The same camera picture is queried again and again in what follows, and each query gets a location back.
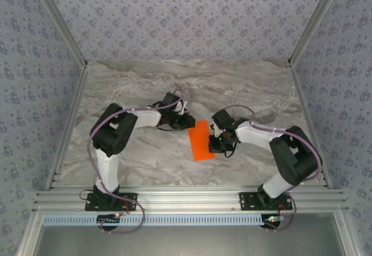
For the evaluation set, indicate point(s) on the aluminium frame post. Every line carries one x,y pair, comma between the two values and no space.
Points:
314,20
59,20

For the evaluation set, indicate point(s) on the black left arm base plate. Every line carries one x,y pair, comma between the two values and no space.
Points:
128,202

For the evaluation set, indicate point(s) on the black controller board with LED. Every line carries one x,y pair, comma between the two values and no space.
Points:
271,221
109,219

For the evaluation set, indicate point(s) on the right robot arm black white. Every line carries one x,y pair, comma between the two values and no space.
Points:
296,157

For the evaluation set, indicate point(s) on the aluminium table side rail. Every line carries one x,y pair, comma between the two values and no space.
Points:
69,128
308,128

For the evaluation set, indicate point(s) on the orange paper sheet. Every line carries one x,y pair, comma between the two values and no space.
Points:
199,142

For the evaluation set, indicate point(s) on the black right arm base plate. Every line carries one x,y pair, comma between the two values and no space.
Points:
248,202

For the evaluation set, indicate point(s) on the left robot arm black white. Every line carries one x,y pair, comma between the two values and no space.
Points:
113,131

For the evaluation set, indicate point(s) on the aluminium frame leg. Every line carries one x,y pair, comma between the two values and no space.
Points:
347,235
30,235

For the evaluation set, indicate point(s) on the aluminium cross beam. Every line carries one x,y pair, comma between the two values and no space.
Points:
189,199

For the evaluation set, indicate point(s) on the grey metal sheet panel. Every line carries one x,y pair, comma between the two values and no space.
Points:
189,241

